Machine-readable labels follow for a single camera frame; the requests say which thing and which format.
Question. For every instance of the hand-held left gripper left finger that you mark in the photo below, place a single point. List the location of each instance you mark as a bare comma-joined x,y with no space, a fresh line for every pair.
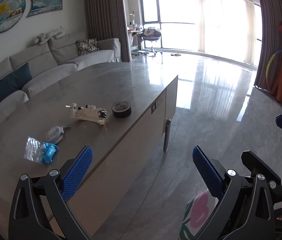
77,173

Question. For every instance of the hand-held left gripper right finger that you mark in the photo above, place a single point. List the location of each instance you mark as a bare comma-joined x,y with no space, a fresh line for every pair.
207,173

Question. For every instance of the white pink floral bag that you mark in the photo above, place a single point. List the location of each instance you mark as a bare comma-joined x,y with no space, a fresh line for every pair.
198,212

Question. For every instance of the clear blue plastic packet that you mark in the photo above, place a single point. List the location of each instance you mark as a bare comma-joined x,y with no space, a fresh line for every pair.
42,151

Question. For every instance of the round white packet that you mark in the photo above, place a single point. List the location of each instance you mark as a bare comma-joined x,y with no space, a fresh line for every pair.
54,135

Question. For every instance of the grey table leg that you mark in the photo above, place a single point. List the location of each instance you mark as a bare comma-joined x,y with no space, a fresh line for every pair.
167,135

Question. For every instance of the beige building block toy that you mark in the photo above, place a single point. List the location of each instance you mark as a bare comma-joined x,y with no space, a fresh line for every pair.
88,113

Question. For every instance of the colourful hoop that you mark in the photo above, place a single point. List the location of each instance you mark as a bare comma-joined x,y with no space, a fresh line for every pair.
270,65

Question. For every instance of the black tape roll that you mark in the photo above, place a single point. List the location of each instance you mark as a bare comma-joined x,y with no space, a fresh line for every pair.
121,109

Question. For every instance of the table label sticker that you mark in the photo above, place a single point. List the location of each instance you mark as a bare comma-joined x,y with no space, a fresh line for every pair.
159,102

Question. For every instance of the teal cushion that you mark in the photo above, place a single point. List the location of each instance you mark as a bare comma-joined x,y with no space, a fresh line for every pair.
12,83

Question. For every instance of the sheer white curtain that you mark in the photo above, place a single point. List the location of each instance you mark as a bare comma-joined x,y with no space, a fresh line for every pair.
226,27

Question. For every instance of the grey fabric sofa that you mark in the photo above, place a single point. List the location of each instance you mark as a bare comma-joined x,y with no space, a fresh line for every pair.
55,55

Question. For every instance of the pair of slippers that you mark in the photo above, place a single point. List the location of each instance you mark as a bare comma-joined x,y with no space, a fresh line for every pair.
176,54

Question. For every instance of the floral cushion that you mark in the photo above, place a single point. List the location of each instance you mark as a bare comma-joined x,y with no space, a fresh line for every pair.
88,47

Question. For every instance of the white plush toy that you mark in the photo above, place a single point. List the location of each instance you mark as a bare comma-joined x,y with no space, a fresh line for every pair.
50,35

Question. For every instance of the office chair with clothes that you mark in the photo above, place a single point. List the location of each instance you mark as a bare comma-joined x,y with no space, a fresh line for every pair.
151,36

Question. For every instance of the cluttered white desk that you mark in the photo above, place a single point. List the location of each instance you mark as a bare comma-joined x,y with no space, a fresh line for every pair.
134,35

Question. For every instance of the dark framed window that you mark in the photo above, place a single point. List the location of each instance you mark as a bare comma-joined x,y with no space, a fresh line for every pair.
149,7

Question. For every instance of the curved teal wall painting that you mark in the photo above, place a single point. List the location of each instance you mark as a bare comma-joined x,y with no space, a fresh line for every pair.
44,3

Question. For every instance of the round deer wall painting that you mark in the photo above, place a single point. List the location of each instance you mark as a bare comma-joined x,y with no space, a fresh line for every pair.
5,13

